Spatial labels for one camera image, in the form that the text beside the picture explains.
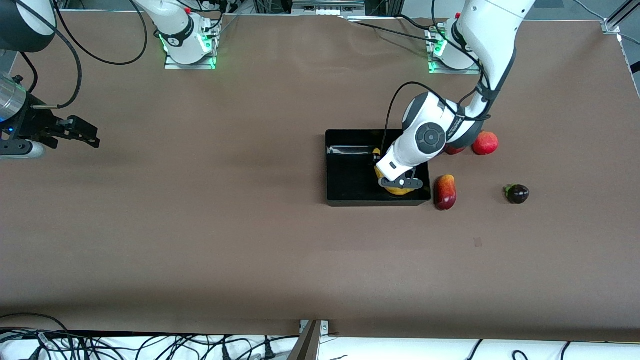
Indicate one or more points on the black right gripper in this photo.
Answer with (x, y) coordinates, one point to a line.
(36, 123)

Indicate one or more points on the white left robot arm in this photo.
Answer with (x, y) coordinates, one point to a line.
(492, 40)

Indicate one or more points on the dark metal post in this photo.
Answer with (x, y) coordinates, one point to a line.
(305, 347)

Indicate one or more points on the grey equipment rack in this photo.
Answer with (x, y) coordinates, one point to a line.
(325, 5)

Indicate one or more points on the dark purple mangosteen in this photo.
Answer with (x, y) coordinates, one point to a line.
(518, 194)

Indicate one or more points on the aluminium corner bracket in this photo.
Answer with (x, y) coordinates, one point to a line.
(611, 27)

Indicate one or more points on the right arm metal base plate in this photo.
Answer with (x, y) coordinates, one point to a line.
(175, 65)

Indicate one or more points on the aluminium frame profile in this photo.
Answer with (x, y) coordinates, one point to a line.
(625, 10)

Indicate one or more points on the red pomegranate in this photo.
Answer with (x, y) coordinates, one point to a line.
(486, 144)

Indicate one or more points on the red yellow mango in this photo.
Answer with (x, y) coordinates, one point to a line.
(445, 192)

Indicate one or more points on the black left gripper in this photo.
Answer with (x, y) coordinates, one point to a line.
(375, 158)

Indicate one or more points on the yellow banana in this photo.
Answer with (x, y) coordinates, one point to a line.
(397, 192)

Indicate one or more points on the black plastic box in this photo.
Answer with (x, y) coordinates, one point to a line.
(350, 175)

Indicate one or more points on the silver table clamp bracket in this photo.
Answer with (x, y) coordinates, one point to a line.
(322, 327)

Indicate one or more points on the red yellow apple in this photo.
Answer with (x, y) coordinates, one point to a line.
(452, 150)

